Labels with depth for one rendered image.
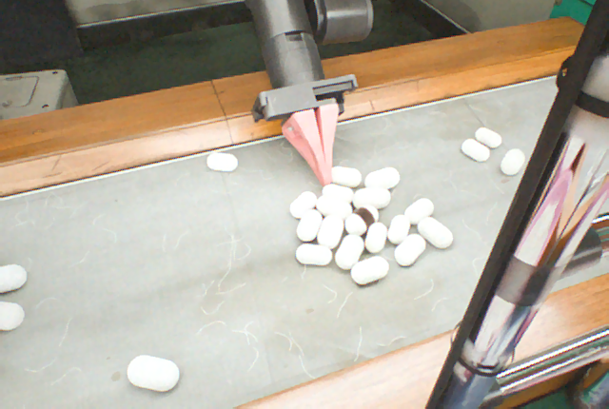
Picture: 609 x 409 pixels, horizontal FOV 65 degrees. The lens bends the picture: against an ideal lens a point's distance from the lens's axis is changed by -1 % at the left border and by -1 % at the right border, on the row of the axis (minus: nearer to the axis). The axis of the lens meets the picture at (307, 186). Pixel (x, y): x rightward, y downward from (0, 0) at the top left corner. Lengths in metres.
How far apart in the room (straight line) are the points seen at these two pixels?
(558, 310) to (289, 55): 0.33
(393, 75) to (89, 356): 0.47
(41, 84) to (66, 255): 0.89
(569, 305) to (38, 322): 0.43
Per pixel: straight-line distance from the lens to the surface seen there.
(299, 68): 0.49
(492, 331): 0.20
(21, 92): 1.34
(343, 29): 0.54
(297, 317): 0.41
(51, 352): 0.44
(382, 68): 0.67
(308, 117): 0.47
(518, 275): 0.17
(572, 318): 0.43
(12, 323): 0.46
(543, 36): 0.82
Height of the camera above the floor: 1.09
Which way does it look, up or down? 44 degrees down
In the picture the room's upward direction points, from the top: straight up
